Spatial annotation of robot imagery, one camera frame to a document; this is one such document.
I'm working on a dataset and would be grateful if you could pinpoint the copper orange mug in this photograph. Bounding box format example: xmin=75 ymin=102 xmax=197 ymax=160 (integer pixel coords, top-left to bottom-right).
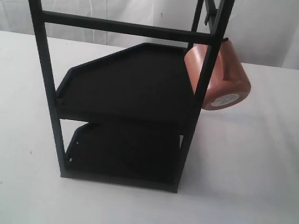
xmin=184 ymin=38 xmax=251 ymax=111

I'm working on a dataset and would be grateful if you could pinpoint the black metal shelf rack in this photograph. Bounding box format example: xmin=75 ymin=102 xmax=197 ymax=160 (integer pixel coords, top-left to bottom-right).
xmin=28 ymin=0 xmax=235 ymax=193

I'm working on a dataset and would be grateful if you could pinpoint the white backdrop curtain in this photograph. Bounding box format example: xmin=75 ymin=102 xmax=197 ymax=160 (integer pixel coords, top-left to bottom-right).
xmin=0 ymin=0 xmax=299 ymax=70

